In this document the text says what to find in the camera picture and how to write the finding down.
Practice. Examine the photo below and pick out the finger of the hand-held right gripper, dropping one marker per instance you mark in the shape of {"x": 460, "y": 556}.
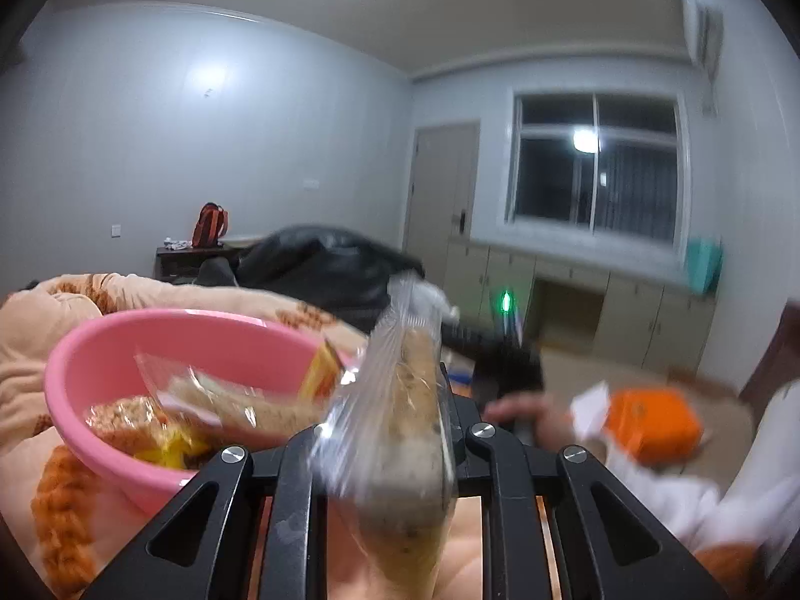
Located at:
{"x": 469, "y": 334}

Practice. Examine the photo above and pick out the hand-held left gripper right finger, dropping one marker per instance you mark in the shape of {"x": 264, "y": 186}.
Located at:
{"x": 500, "y": 512}

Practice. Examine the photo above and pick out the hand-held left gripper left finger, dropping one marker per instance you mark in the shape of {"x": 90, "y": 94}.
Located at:
{"x": 294, "y": 487}

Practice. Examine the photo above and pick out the clear packet of brown cake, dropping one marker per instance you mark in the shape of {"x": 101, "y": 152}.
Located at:
{"x": 400, "y": 450}

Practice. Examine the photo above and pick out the pink plastic basin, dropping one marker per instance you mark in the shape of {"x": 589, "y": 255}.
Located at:
{"x": 112, "y": 350}

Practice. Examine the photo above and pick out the person's right hand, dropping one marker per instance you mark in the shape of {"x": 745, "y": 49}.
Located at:
{"x": 550, "y": 419}

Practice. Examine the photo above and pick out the long clear cake packet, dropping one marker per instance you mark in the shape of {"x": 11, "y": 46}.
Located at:
{"x": 250, "y": 412}

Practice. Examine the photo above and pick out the white card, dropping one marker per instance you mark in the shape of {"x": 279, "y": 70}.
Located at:
{"x": 594, "y": 406}

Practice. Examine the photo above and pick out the yellow orange snack packet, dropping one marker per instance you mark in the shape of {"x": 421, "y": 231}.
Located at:
{"x": 322, "y": 369}

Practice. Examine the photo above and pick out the grey cabinet row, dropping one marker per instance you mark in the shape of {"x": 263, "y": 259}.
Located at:
{"x": 631, "y": 306}

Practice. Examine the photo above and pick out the grey room door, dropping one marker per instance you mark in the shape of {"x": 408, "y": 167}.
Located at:
{"x": 440, "y": 194}

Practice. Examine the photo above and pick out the black leather jacket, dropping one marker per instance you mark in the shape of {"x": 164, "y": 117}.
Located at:
{"x": 325, "y": 269}

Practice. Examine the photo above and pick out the orange box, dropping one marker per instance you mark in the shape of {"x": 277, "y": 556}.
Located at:
{"x": 656, "y": 425}

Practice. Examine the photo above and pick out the clear packet of crispy snack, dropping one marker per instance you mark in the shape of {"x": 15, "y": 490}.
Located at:
{"x": 125, "y": 415}

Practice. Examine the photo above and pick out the white framed window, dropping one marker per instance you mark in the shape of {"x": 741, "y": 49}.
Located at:
{"x": 594, "y": 169}

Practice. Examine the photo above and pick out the teal bag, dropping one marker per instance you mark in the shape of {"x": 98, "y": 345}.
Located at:
{"x": 705, "y": 265}

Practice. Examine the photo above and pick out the dark wooden side table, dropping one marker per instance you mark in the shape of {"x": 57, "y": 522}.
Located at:
{"x": 181, "y": 262}

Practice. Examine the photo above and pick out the dark wooden furniture edge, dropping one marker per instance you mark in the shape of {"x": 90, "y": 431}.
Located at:
{"x": 775, "y": 350}

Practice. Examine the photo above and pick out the orange backpack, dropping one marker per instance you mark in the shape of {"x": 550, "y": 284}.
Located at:
{"x": 209, "y": 225}

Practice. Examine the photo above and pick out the beige printed blanket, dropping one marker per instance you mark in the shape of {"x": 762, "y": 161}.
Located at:
{"x": 37, "y": 356}

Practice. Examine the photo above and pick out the white air conditioner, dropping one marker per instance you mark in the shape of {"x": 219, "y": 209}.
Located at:
{"x": 703, "y": 25}

